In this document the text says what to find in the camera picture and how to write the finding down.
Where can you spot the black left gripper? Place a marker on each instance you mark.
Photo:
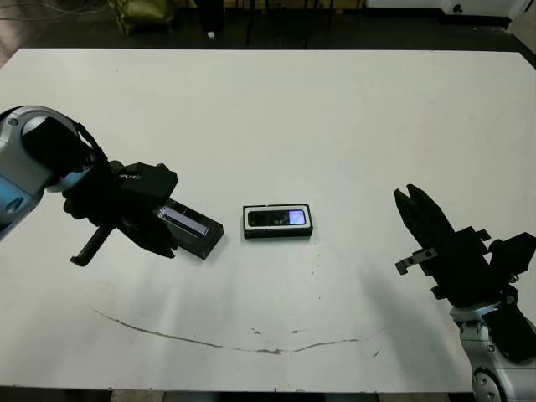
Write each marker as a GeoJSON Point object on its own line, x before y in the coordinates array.
{"type": "Point", "coordinates": [104, 201]}

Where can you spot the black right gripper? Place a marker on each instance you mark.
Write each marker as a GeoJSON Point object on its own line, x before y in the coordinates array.
{"type": "Point", "coordinates": [465, 272]}

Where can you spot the black printed box lid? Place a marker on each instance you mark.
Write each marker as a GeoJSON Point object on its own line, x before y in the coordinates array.
{"type": "Point", "coordinates": [197, 234]}

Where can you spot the black slim camera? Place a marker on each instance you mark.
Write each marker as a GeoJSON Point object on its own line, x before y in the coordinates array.
{"type": "Point", "coordinates": [268, 218]}

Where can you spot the black box base white insert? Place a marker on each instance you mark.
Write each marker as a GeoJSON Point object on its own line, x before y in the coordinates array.
{"type": "Point", "coordinates": [276, 234]}

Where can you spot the olive green bag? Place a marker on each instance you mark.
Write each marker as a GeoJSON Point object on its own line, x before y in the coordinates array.
{"type": "Point", "coordinates": [138, 17]}

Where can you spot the black upright stand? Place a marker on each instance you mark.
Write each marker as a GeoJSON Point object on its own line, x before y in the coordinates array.
{"type": "Point", "coordinates": [212, 14]}

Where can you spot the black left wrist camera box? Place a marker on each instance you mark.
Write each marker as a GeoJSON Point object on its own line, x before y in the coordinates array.
{"type": "Point", "coordinates": [146, 182]}

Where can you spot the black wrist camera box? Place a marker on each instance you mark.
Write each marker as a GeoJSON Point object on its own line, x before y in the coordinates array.
{"type": "Point", "coordinates": [146, 182]}
{"type": "Point", "coordinates": [515, 251]}

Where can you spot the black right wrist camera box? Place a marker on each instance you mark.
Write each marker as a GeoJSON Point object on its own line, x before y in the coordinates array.
{"type": "Point", "coordinates": [515, 251]}

